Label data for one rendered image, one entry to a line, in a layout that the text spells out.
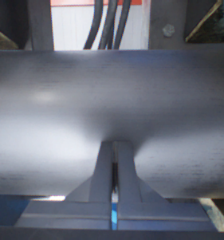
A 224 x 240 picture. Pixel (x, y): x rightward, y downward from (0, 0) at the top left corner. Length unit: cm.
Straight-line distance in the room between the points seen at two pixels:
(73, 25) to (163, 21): 198
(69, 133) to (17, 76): 8
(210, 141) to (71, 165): 14
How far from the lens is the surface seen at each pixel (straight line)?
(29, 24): 48
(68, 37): 236
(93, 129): 16
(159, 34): 44
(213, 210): 31
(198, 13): 40
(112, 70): 18
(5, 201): 44
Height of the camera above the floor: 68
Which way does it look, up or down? 2 degrees up
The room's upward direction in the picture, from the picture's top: 90 degrees counter-clockwise
